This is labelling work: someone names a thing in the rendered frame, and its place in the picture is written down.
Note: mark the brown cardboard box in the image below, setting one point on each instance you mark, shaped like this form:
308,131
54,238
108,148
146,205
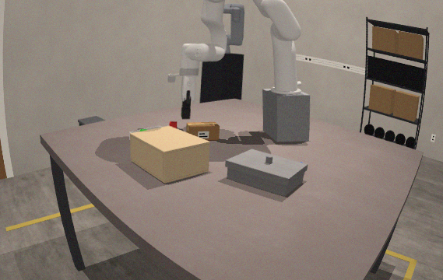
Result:
206,130

